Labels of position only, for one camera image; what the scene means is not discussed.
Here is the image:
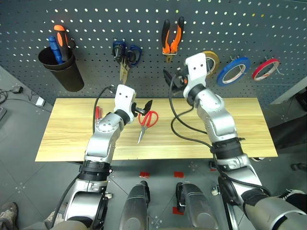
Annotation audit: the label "red handled tool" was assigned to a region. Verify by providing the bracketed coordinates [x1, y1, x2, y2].
[94, 106, 104, 121]

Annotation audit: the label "yellow tape roll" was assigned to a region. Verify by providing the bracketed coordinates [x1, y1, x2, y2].
[201, 50, 220, 79]

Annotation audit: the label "grey perforated pegboard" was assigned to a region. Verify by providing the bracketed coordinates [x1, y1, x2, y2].
[0, 0, 307, 106]

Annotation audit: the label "orange black screwdriver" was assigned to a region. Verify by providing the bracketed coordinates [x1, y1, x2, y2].
[53, 24, 73, 62]

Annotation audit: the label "dark rounded robot leg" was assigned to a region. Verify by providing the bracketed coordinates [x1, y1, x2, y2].
[118, 180, 151, 230]
[176, 182, 219, 230]

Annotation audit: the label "grey worn shoe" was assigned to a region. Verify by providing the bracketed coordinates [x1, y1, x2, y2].
[0, 201, 19, 226]

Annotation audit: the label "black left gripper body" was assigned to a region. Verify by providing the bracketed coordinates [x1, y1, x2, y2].
[131, 102, 148, 118]

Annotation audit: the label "blue screwdriver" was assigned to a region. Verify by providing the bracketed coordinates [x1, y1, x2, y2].
[47, 35, 65, 65]

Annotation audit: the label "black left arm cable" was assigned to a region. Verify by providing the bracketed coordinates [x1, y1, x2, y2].
[93, 84, 118, 135]

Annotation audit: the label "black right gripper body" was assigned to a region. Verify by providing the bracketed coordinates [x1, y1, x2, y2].
[173, 68, 189, 87]

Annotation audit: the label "blue handled scissors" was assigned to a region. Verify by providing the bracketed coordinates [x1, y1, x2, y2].
[112, 40, 142, 85]

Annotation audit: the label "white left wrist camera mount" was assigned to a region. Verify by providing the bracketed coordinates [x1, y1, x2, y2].
[114, 84, 137, 121]

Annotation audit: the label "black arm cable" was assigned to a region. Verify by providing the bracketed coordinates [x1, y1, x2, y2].
[168, 68, 217, 159]
[93, 84, 118, 135]

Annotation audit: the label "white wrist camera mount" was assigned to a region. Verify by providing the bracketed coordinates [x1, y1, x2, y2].
[184, 53, 209, 88]
[114, 84, 137, 121]

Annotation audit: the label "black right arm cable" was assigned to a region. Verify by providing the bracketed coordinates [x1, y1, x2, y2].
[168, 68, 217, 159]

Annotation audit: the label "blue tape roll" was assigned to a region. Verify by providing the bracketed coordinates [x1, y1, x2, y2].
[216, 56, 251, 88]

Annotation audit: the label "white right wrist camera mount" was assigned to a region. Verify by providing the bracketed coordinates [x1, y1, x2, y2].
[184, 53, 209, 88]

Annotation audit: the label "black cup holder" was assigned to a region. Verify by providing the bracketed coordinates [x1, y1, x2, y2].
[37, 46, 85, 92]

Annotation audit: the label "red tape roll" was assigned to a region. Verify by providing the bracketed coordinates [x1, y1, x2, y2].
[251, 58, 281, 83]

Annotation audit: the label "orange black pliers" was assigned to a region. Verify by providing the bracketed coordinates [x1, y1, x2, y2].
[161, 16, 186, 64]

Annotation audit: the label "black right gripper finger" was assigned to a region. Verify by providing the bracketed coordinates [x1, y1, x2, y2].
[172, 83, 185, 96]
[163, 69, 174, 87]

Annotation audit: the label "black white sneaker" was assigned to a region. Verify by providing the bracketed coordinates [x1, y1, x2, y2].
[279, 188, 307, 200]

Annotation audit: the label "red handled scissors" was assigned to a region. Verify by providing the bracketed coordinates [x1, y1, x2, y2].
[137, 110, 159, 145]

